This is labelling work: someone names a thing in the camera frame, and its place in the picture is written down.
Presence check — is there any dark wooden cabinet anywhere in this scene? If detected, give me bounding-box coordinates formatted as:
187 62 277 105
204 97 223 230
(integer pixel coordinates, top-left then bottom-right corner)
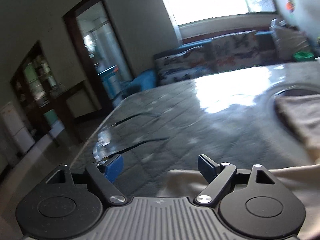
10 41 98 143

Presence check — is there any round black table inset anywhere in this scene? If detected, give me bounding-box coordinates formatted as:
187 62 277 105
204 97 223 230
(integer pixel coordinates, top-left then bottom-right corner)
270 86 319 142

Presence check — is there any white small appliance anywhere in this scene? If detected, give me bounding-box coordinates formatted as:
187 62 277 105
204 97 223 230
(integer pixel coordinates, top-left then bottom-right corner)
1 102 35 155

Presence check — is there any blue plastic bin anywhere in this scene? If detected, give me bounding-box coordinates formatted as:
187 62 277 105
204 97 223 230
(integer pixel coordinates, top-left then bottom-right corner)
98 65 121 100

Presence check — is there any blue bench sofa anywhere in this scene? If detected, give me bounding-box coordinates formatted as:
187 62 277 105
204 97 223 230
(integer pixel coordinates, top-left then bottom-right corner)
124 30 277 96

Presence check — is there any orange toy flower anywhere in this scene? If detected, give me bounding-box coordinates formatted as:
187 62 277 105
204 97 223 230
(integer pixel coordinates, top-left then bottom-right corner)
285 0 296 18

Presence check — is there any grey white pillow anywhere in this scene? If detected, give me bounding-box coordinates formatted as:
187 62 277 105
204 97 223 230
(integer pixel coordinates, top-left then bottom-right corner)
270 18 312 61

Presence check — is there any cream white garment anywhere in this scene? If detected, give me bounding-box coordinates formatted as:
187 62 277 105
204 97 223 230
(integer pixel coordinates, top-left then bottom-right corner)
157 93 320 240

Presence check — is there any green bowl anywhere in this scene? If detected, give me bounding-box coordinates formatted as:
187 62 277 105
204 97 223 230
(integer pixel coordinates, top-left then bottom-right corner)
293 51 315 62

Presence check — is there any butterfly pattern cushion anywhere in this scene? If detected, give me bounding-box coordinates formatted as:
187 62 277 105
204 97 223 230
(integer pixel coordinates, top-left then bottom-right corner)
155 46 215 86
211 30 261 72

